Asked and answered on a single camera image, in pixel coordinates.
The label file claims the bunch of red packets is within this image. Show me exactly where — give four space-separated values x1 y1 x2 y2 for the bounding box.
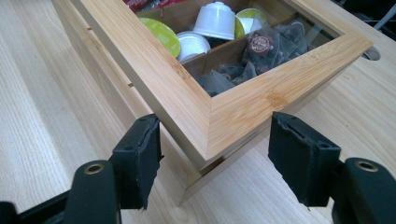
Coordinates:
123 0 179 13

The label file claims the white desk frame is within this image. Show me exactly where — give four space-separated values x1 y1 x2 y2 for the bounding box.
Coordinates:
373 11 396 32

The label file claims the white capsule with green lid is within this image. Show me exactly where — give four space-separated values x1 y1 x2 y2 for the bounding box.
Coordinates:
192 1 236 41
176 31 212 63
138 17 182 59
233 7 269 40

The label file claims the round table cable hole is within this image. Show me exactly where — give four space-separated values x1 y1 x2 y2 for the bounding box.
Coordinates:
361 45 382 62

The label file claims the pile of dark tea bags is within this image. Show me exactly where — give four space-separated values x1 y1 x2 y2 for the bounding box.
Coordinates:
195 21 316 98

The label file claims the wooden tea box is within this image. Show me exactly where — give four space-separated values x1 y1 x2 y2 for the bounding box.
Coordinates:
50 0 375 207

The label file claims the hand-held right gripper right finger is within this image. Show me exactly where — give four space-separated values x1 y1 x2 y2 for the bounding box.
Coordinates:
267 111 343 208

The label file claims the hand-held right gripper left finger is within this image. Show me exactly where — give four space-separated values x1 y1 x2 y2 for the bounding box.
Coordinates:
109 113 165 210

